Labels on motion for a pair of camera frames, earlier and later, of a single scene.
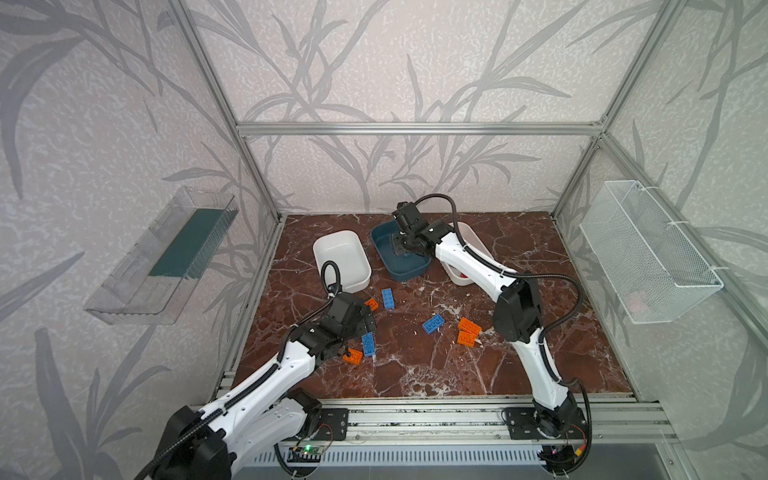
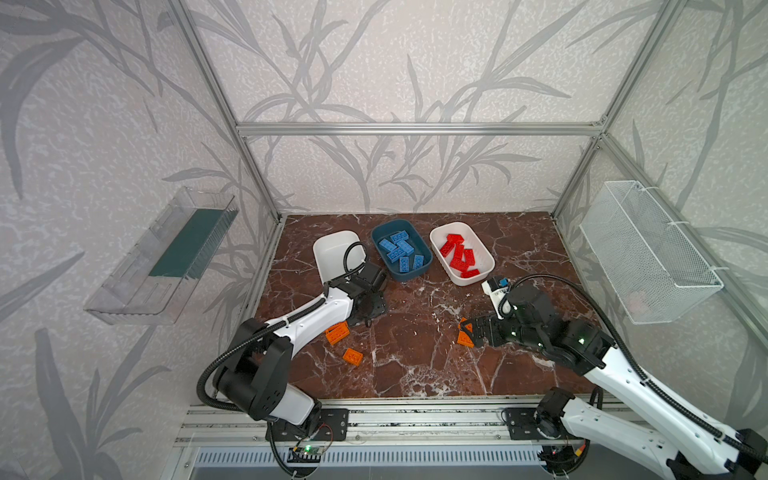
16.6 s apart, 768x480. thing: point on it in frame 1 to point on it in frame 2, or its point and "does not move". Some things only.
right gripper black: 410,242 to 487,330
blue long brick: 368,344 to 396,255
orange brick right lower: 466,338 does not move
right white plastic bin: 472,241 does not move
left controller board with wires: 305,454 does not move
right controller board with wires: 565,459 does not move
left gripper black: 364,324 to 372,306
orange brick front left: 355,357 does not move
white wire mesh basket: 655,274 does not move
